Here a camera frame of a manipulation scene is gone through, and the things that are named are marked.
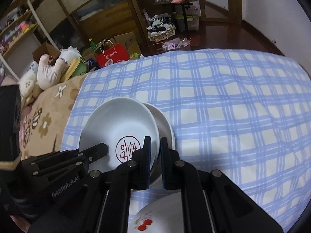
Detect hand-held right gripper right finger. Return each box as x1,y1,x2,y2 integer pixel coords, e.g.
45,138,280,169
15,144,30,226
159,136,283,233

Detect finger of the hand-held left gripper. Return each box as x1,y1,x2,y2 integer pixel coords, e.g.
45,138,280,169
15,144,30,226
29,143,109,177

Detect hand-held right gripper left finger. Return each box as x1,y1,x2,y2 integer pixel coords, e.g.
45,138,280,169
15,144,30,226
29,136,151,233

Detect red patterned bowl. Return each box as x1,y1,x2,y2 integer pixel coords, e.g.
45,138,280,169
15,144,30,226
143,103,176,182

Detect white bowl with orange label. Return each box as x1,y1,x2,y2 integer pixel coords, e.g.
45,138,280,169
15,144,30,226
78,97,161,175

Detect white cherry print plate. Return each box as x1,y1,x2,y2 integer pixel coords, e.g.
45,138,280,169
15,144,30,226
128,190,186,233

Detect brown floral blanket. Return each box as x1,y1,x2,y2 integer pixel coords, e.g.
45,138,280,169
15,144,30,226
21,74,88,162

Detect green yellow plush toy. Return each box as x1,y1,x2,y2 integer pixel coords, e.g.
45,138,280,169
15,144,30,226
62,57,88,82

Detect blue plaid cloth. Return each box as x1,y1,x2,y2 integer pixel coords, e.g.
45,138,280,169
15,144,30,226
59,48,311,233

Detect pink plush toy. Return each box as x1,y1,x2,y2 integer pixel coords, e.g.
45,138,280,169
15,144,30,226
38,53,71,90

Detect red paper bag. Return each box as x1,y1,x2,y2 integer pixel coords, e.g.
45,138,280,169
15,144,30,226
96,40,129,68

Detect cream plush toy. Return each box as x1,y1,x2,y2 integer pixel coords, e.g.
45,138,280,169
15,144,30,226
18,62,39,102

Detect white plush toy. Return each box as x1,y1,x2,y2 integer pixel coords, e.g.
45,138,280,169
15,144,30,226
59,47,82,62

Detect open cardboard box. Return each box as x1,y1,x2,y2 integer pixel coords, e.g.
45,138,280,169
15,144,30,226
33,42,60,65

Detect large cardboard box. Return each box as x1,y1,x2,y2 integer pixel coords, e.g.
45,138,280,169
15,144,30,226
114,31,142,56

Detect cardboard box with pink packets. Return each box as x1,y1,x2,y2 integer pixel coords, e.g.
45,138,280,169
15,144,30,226
162,37,191,51

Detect woven basket with cloths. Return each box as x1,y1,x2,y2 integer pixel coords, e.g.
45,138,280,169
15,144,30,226
147,16,176,42

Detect wooden wardrobe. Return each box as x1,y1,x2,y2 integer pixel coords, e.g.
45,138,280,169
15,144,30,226
10,0,146,54

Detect wooden corner shelf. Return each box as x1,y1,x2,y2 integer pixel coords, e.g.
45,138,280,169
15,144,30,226
119,0,170,46

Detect small black table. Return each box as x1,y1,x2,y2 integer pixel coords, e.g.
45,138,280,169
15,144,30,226
153,0,192,33

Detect clear plastic storage box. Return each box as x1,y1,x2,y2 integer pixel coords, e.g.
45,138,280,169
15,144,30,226
174,0,202,32

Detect row of small figurines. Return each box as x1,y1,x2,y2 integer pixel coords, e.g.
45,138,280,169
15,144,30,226
0,5,39,54

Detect wall shelf with white post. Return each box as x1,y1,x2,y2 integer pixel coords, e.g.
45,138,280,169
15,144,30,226
0,0,52,82

